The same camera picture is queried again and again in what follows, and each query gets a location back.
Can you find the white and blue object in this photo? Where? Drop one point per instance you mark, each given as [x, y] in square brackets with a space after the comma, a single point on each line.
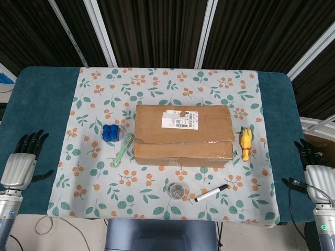
[5, 77]

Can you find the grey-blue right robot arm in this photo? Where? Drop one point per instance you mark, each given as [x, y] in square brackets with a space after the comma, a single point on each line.
[324, 232]

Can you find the wide white frame post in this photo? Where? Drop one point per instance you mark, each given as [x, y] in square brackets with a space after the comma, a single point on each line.
[100, 31]

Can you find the thin white frame post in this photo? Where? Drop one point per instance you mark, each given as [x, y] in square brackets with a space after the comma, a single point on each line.
[67, 31]

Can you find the slanted white frame beam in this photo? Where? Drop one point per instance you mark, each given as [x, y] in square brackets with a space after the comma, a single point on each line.
[308, 57]

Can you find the brown cardboard box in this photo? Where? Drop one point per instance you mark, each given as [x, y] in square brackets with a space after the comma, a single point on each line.
[183, 146]

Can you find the yellow rubber chicken toy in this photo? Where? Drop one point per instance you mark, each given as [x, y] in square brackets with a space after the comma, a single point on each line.
[246, 143]

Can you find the floral print tablecloth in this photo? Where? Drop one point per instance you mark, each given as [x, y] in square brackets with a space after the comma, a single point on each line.
[91, 104]

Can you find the blue toy building block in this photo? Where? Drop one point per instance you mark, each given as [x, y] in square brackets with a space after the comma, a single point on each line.
[110, 133]

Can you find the teal table cover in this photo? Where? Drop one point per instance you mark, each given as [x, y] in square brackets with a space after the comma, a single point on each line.
[39, 104]

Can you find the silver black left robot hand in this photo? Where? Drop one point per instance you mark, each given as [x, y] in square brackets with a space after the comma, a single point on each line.
[19, 170]

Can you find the white marker with black cap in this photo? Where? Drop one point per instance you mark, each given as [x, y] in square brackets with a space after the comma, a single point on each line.
[209, 194]

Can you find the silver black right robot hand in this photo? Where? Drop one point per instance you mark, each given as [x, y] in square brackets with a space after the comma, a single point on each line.
[320, 180]

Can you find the clear round jar of pins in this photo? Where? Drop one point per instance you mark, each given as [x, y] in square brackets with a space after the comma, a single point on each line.
[177, 192]

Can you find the white metal rack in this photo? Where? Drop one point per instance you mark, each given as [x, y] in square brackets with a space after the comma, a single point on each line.
[311, 120]

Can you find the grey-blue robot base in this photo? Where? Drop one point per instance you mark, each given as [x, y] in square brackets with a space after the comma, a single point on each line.
[162, 235]

